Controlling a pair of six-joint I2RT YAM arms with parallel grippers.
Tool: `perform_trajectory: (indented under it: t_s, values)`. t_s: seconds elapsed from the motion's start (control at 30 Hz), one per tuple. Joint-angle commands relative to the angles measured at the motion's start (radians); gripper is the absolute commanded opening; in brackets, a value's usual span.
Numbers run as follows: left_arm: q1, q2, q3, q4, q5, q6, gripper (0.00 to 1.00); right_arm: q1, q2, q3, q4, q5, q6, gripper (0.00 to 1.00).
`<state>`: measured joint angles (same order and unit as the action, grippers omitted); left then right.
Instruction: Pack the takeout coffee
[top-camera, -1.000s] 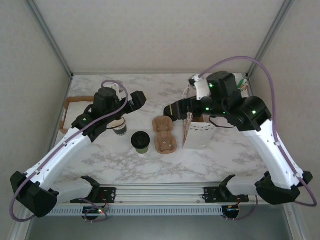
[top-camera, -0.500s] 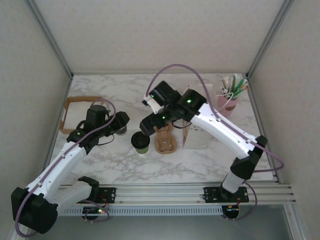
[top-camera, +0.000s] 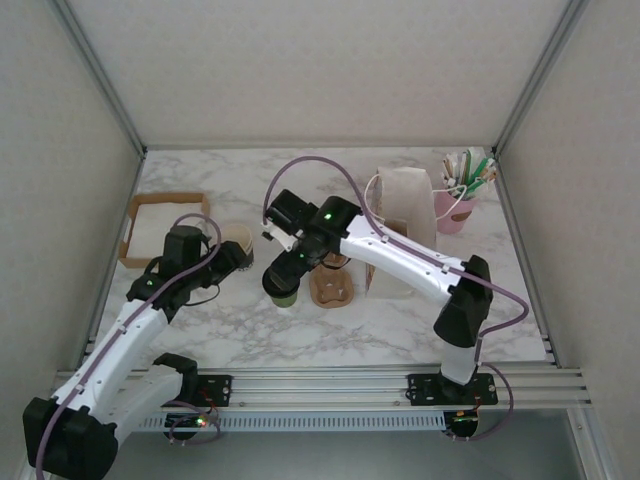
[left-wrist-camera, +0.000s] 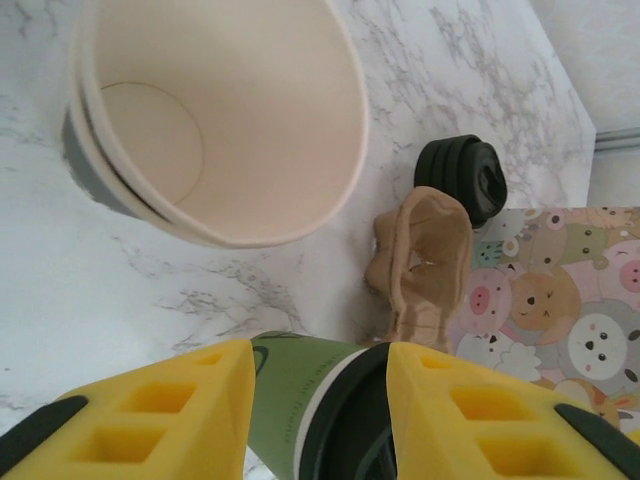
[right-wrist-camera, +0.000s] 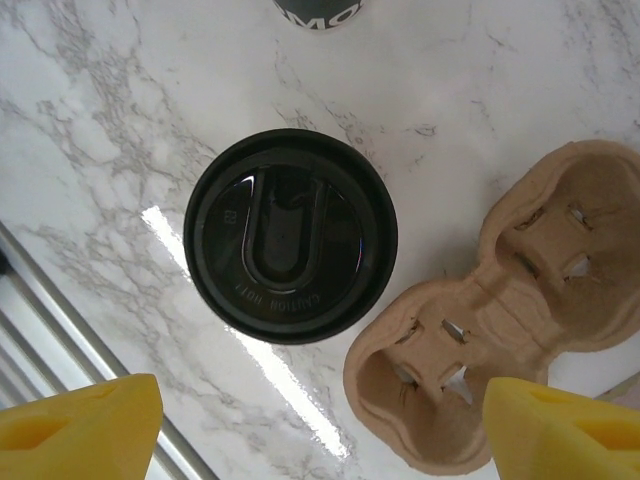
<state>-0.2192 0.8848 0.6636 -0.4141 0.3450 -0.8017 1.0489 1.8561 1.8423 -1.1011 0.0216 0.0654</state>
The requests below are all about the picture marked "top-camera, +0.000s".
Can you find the paper cup stack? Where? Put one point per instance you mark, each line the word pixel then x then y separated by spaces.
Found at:
pixel 237 232

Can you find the green paper cup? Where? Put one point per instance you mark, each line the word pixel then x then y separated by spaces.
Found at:
pixel 286 301

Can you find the patterned paper gift bag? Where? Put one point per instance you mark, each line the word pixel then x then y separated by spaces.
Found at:
pixel 405 195

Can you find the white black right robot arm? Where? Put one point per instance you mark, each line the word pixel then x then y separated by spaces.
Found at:
pixel 400 255

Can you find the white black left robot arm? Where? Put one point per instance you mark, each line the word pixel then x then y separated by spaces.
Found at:
pixel 115 350

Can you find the white napkin stack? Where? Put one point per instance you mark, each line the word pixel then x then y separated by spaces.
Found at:
pixel 150 220

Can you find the brown cardboard tray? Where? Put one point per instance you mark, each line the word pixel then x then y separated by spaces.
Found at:
pixel 131 262

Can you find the brown pulp cup carrier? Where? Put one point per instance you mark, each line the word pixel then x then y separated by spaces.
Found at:
pixel 332 300

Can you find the pink holder cup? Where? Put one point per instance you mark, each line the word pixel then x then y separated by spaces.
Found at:
pixel 457 222

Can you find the white wrapped straw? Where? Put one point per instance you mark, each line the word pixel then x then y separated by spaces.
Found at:
pixel 448 172

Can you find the green wrapped straw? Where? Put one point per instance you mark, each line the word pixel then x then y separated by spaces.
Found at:
pixel 479 174
pixel 469 165

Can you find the white brown-tipped stirrer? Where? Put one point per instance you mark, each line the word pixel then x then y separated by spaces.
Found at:
pixel 490 175

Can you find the small electronics board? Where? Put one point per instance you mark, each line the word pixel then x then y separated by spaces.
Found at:
pixel 185 421
pixel 462 425

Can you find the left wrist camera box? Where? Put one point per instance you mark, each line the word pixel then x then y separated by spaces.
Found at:
pixel 205 230

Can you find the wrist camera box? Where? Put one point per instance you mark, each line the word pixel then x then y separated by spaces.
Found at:
pixel 205 230
pixel 282 240

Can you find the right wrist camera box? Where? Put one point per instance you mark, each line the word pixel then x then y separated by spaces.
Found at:
pixel 282 240

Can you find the aluminium table side rail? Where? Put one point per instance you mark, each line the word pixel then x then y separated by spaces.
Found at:
pixel 507 200
pixel 134 175

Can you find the aluminium table end rail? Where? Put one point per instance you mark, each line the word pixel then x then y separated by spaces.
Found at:
pixel 400 147

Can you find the aluminium mounting rail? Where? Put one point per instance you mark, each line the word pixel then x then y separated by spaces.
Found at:
pixel 320 390

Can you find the aluminium frame post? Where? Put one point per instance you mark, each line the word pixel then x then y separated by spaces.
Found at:
pixel 102 75
pixel 539 75

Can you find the aluminium frame leg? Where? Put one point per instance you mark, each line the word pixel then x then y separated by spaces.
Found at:
pixel 590 445

